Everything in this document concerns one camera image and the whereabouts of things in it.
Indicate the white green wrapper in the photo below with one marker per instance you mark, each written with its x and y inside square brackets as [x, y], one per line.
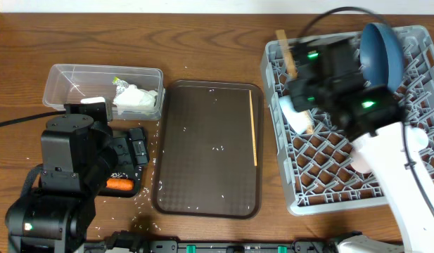
[129, 98]

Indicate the grey dishwasher rack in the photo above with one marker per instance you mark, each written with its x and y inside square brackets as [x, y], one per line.
[316, 169]

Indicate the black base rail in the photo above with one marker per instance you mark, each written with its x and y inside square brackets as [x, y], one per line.
[125, 241]

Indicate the large blue plate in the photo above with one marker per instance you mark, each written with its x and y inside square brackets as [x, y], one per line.
[381, 56]

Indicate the wooden chopstick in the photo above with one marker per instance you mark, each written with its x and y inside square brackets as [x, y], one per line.
[293, 73]
[252, 126]

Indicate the clear plastic bin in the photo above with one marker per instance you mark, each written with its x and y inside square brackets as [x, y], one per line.
[69, 84]

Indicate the brown serving tray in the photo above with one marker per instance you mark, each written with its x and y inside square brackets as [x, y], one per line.
[205, 156]

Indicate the white rice pile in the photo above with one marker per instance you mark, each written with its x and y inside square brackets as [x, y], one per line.
[120, 175]

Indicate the pink cup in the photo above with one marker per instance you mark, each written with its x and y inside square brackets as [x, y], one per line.
[359, 163]

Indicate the small light-blue rice bowl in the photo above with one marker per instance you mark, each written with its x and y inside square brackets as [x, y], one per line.
[300, 122]

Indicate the light blue cup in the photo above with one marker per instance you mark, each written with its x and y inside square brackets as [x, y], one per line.
[416, 138]

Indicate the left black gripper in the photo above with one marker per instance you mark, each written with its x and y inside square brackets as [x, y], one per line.
[133, 156]

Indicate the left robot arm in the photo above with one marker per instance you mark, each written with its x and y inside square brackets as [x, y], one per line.
[83, 157]

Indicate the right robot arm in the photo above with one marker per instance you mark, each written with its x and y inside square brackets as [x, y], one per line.
[356, 88]

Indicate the orange carrot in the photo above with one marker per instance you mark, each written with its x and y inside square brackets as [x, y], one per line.
[120, 184]

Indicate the black tray bin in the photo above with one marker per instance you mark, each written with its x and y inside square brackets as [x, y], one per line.
[136, 175]

